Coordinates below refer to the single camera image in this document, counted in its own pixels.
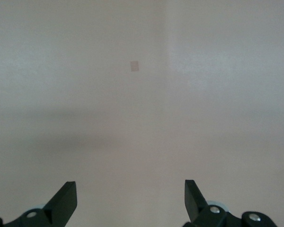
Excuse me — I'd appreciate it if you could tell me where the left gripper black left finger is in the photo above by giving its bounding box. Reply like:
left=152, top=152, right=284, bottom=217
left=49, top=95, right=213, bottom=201
left=0, top=181, right=78, bottom=227

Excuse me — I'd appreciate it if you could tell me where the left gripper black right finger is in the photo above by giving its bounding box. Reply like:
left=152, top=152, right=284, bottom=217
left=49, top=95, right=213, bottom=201
left=183, top=179, right=279, bottom=227

